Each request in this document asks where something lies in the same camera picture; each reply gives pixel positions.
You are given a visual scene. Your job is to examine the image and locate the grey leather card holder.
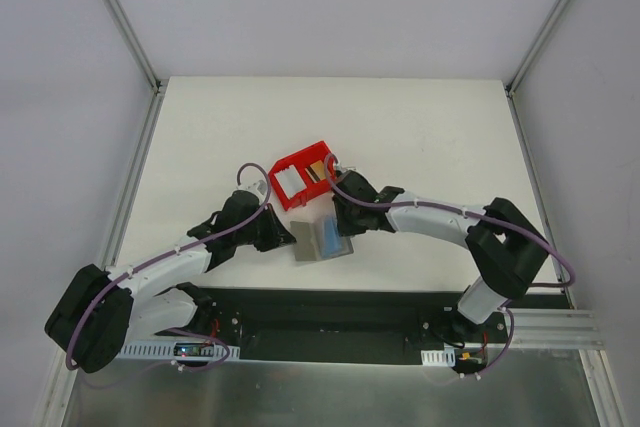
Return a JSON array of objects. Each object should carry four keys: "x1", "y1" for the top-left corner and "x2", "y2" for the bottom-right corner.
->
[{"x1": 290, "y1": 215, "x2": 354, "y2": 263}]

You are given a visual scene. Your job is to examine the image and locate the gold credit card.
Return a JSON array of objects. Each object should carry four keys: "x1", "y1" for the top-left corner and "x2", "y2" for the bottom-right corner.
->
[{"x1": 305, "y1": 161, "x2": 326, "y2": 183}]

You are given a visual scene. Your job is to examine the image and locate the white card stack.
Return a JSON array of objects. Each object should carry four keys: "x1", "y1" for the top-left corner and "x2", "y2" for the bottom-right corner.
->
[{"x1": 275, "y1": 166, "x2": 306, "y2": 199}]

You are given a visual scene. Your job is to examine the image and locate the red plastic bin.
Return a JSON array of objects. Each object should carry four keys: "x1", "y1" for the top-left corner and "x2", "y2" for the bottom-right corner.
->
[{"x1": 268, "y1": 141, "x2": 335, "y2": 211}]

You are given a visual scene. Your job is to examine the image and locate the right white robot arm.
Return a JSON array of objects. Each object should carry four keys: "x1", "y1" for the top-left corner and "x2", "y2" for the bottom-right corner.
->
[{"x1": 333, "y1": 171, "x2": 548, "y2": 342}]

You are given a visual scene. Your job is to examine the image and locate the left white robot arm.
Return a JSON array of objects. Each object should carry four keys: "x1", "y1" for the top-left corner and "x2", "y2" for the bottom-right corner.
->
[{"x1": 45, "y1": 190, "x2": 296, "y2": 373}]

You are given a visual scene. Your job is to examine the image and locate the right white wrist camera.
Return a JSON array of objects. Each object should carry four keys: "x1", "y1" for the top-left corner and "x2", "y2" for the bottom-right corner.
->
[{"x1": 334, "y1": 162, "x2": 357, "y2": 176}]

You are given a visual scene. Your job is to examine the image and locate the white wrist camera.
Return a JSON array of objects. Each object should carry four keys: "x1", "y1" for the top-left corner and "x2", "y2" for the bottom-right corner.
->
[
  {"x1": 239, "y1": 180, "x2": 269, "y2": 199},
  {"x1": 334, "y1": 162, "x2": 357, "y2": 176}
]

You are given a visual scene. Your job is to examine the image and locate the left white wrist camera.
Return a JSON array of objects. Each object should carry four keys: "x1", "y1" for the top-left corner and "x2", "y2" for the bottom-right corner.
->
[{"x1": 239, "y1": 180, "x2": 269, "y2": 199}]

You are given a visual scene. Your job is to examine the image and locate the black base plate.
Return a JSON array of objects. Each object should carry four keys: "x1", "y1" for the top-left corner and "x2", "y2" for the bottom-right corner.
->
[{"x1": 154, "y1": 286, "x2": 521, "y2": 363}]

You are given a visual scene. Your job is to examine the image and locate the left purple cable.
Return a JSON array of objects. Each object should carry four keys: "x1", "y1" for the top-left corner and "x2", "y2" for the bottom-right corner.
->
[{"x1": 65, "y1": 162, "x2": 274, "y2": 373}]

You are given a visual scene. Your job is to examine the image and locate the purple cable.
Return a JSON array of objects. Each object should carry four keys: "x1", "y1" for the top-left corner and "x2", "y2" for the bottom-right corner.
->
[
  {"x1": 65, "y1": 162, "x2": 274, "y2": 373},
  {"x1": 323, "y1": 154, "x2": 577, "y2": 381}
]

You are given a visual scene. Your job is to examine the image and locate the left aluminium frame post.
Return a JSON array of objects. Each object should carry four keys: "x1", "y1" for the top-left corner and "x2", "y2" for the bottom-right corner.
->
[{"x1": 102, "y1": 0, "x2": 164, "y2": 94}]

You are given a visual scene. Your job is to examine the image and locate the aluminium frame post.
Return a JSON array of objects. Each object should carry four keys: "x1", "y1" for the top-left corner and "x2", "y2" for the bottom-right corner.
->
[
  {"x1": 102, "y1": 0, "x2": 164, "y2": 94},
  {"x1": 505, "y1": 0, "x2": 574, "y2": 98}
]

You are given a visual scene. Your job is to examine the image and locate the left white cable duct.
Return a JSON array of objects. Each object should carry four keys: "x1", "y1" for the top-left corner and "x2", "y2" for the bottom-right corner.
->
[{"x1": 117, "y1": 340, "x2": 240, "y2": 362}]

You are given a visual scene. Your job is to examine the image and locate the white cable duct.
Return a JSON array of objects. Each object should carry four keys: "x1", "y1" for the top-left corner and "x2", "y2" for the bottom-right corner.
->
[
  {"x1": 117, "y1": 340, "x2": 240, "y2": 362},
  {"x1": 420, "y1": 346, "x2": 456, "y2": 368}
]

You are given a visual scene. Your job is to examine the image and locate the right white cable duct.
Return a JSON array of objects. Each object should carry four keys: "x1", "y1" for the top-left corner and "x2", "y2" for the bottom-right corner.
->
[{"x1": 420, "y1": 346, "x2": 456, "y2": 368}]

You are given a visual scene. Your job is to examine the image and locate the right aluminium frame post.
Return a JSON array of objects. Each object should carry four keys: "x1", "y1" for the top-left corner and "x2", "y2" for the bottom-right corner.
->
[{"x1": 505, "y1": 0, "x2": 574, "y2": 98}]

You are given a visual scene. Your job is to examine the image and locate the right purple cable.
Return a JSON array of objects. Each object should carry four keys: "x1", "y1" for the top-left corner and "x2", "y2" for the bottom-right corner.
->
[{"x1": 323, "y1": 154, "x2": 577, "y2": 381}]

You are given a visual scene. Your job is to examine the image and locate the aluminium front rail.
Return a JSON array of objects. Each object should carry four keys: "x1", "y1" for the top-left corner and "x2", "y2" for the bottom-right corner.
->
[{"x1": 512, "y1": 309, "x2": 604, "y2": 350}]

